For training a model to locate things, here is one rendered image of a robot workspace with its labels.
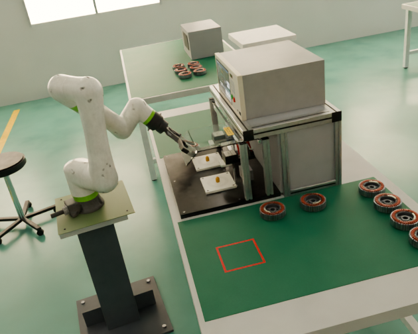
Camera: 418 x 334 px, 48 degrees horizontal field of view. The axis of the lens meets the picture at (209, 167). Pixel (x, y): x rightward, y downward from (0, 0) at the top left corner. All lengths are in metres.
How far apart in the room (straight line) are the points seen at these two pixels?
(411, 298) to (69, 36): 5.84
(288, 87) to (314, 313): 0.97
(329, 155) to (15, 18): 5.34
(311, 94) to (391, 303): 0.95
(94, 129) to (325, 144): 1.01
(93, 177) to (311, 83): 1.04
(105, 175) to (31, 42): 4.89
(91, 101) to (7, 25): 4.93
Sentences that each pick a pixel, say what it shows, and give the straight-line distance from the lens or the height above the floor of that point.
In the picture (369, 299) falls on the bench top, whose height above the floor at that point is 0.75.
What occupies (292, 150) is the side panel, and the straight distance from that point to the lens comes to 2.10.
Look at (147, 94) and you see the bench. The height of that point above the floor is 0.75.
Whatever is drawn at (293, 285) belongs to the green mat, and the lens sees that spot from 1.72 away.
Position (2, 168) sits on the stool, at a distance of 3.62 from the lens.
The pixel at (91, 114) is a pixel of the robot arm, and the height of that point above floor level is 1.26.
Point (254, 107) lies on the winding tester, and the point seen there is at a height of 1.17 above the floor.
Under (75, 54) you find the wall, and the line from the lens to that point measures 6.87.
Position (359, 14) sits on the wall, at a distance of 7.73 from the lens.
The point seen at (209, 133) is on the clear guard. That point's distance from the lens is 2.12.
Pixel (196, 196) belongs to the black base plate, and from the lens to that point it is 2.23.
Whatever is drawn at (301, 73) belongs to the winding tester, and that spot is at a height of 1.27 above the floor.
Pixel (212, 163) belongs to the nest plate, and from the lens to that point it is 2.47.
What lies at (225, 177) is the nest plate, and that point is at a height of 0.78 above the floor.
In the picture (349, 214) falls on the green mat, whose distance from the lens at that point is 2.06.
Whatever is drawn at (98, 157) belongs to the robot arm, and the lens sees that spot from 2.10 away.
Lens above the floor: 1.92
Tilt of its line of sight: 28 degrees down
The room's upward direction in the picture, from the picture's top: 9 degrees counter-clockwise
